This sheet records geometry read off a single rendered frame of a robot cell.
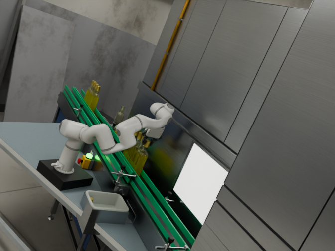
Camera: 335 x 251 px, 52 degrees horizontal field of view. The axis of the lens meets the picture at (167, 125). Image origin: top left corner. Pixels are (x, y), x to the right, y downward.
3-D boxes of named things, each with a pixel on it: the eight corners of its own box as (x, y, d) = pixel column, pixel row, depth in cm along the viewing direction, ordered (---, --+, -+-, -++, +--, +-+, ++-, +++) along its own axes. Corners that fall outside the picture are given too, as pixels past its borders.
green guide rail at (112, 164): (117, 182, 207) (122, 170, 205) (116, 181, 206) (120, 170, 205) (64, 91, 349) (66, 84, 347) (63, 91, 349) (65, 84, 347)
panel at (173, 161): (214, 238, 169) (244, 179, 161) (209, 238, 168) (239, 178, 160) (145, 154, 242) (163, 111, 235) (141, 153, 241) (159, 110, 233)
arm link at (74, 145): (83, 152, 206) (92, 129, 203) (62, 147, 200) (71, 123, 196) (80, 145, 214) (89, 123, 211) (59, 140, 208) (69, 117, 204)
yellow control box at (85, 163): (90, 170, 238) (94, 161, 236) (81, 169, 234) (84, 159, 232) (88, 165, 244) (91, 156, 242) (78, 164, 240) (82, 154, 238)
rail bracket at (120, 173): (132, 187, 208) (140, 169, 205) (107, 184, 199) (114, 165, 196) (130, 185, 210) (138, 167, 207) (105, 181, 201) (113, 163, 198)
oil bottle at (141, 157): (137, 182, 218) (149, 153, 214) (129, 181, 215) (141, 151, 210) (133, 178, 223) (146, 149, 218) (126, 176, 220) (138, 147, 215)
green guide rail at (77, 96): (128, 183, 211) (133, 172, 209) (127, 183, 210) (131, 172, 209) (71, 93, 353) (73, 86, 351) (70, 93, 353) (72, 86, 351)
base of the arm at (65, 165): (57, 175, 200) (67, 152, 197) (45, 164, 206) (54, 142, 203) (78, 173, 213) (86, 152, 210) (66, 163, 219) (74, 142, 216)
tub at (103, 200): (124, 223, 192) (130, 210, 190) (87, 221, 180) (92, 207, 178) (115, 205, 206) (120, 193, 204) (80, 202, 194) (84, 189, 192)
